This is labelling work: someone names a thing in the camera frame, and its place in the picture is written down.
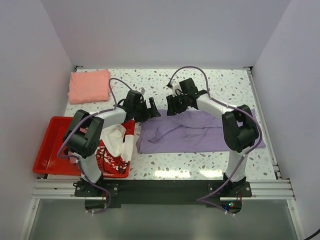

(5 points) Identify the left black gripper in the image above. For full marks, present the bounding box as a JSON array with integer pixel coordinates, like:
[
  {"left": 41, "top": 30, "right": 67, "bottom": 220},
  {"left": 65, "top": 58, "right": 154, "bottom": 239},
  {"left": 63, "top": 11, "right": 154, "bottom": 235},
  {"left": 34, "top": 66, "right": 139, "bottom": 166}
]
[{"left": 132, "top": 97, "right": 160, "bottom": 123}]

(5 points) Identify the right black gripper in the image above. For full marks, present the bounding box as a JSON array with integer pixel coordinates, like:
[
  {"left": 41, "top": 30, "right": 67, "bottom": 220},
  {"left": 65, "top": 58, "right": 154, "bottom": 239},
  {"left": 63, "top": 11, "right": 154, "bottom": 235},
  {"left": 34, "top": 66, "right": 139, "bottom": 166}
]
[{"left": 166, "top": 92, "right": 188, "bottom": 117}]

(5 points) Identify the purple t shirt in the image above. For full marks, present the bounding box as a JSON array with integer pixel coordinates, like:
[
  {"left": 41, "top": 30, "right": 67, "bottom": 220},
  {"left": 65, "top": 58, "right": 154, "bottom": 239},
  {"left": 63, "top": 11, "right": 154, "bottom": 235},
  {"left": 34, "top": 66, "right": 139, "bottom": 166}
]
[{"left": 136, "top": 107, "right": 266, "bottom": 154}]

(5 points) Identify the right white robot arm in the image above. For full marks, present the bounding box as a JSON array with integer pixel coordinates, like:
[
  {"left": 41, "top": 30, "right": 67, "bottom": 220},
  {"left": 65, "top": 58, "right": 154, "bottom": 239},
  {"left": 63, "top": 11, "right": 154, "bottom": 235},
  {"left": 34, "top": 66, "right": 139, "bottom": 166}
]
[{"left": 166, "top": 78, "right": 263, "bottom": 200}]

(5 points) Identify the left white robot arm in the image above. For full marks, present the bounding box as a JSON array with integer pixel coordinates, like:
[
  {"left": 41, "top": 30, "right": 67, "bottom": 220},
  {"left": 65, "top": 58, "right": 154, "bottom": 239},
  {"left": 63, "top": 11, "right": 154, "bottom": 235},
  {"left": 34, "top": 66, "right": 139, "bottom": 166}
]
[{"left": 57, "top": 90, "right": 161, "bottom": 196}]

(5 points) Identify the white and red t shirt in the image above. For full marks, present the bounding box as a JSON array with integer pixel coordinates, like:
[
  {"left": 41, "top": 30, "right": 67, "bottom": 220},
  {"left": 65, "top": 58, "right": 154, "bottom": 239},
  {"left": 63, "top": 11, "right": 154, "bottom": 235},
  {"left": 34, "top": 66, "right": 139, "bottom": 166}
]
[{"left": 95, "top": 120, "right": 136, "bottom": 178}]

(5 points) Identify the folded salmon pink t shirt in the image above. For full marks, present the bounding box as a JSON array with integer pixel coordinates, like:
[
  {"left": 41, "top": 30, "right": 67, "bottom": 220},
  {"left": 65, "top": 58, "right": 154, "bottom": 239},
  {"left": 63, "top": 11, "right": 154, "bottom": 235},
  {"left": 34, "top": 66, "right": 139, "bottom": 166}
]
[{"left": 67, "top": 69, "right": 111, "bottom": 105}]

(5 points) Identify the dusty pink t shirt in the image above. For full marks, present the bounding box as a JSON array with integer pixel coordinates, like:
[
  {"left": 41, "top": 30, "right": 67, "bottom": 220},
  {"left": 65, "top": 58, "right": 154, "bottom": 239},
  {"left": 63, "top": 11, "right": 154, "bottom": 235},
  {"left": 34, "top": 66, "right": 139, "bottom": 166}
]
[{"left": 67, "top": 151, "right": 81, "bottom": 165}]

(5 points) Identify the red plastic tray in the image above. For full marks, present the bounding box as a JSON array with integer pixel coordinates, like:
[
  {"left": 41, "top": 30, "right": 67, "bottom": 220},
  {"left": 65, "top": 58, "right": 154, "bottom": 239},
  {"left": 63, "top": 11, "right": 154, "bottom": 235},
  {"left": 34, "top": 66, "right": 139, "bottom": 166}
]
[{"left": 33, "top": 116, "right": 130, "bottom": 178}]

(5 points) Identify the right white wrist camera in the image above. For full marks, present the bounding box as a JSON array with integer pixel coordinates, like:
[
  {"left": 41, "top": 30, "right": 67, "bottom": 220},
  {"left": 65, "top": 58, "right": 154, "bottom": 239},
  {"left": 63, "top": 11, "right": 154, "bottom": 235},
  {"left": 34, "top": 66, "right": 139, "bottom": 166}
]
[{"left": 172, "top": 82, "right": 183, "bottom": 95}]

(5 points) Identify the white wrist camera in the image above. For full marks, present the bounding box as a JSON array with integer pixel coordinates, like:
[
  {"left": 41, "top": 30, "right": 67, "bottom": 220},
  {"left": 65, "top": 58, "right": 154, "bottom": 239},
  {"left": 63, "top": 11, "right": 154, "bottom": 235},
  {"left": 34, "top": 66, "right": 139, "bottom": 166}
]
[
  {"left": 140, "top": 87, "right": 146, "bottom": 95},
  {"left": 172, "top": 82, "right": 183, "bottom": 95}
]

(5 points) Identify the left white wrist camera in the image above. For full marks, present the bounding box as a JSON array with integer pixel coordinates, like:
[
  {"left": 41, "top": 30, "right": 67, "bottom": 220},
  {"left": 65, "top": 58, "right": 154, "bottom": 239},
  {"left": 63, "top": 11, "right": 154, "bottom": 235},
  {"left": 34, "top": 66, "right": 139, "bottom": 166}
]
[{"left": 140, "top": 87, "right": 146, "bottom": 95}]

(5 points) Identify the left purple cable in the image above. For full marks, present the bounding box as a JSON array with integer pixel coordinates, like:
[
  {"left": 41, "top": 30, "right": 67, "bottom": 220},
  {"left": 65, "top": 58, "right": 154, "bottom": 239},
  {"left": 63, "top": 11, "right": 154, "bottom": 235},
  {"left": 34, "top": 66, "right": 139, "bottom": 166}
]
[{"left": 57, "top": 77, "right": 141, "bottom": 215}]

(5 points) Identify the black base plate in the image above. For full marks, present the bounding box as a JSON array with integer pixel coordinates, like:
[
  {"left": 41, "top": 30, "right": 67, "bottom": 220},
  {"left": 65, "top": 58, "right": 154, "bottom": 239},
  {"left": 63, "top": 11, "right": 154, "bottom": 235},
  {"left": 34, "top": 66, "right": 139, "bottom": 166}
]
[{"left": 73, "top": 179, "right": 253, "bottom": 210}]

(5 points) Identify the aluminium frame rail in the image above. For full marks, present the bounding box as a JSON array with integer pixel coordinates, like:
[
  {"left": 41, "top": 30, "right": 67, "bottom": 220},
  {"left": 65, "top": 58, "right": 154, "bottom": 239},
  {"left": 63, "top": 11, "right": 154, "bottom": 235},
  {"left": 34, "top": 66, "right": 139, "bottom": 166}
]
[{"left": 31, "top": 178, "right": 83, "bottom": 200}]

